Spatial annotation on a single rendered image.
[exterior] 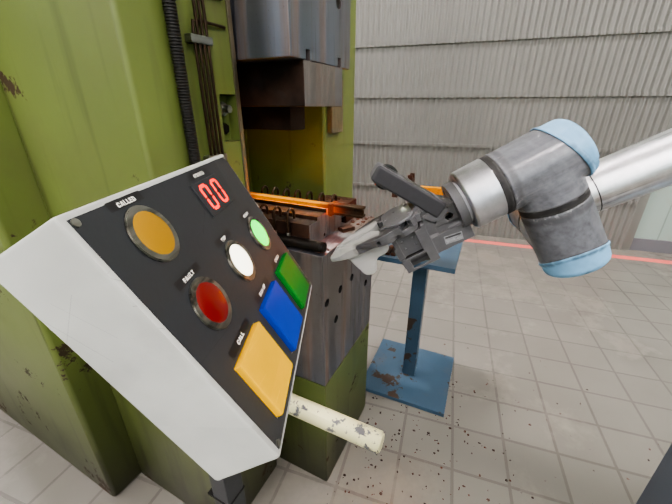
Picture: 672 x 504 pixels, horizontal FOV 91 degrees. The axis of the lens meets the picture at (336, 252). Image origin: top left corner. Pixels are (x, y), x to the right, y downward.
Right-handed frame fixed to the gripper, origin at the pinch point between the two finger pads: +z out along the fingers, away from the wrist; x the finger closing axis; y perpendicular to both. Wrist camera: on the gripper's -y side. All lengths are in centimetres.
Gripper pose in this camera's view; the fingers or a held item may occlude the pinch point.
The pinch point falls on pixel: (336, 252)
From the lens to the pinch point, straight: 52.6
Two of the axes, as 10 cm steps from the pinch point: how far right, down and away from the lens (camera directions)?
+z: -8.7, 4.5, 2.2
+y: 5.0, 8.0, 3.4
